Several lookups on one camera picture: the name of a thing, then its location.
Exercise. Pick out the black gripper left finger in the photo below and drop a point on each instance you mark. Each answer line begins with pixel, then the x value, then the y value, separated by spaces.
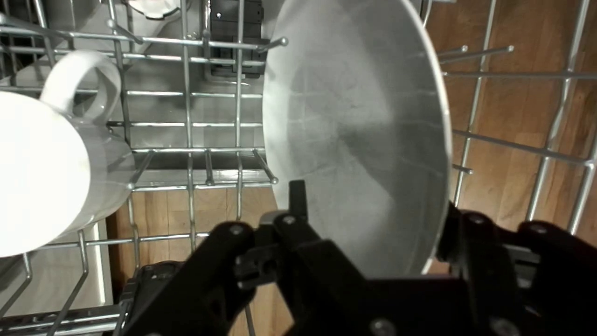
pixel 249 287

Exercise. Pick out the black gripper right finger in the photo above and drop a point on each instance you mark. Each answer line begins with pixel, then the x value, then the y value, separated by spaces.
pixel 534 287

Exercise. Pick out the large white dinner plate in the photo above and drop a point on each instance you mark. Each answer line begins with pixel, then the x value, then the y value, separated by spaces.
pixel 361 124

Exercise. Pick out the white mug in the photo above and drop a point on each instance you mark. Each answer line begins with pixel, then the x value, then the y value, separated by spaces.
pixel 38 175

